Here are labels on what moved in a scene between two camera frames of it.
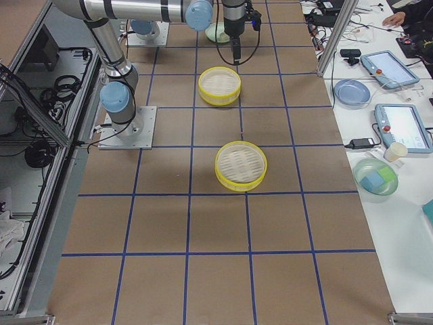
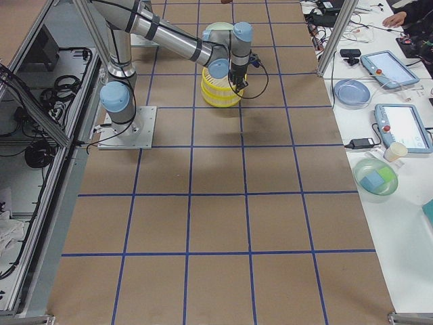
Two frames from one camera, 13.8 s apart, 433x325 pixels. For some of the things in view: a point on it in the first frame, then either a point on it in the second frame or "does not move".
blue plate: x=352 y=92 does not move
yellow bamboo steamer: x=240 y=166 → x=219 y=87
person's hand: x=395 y=19 does not move
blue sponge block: x=372 y=181 does not move
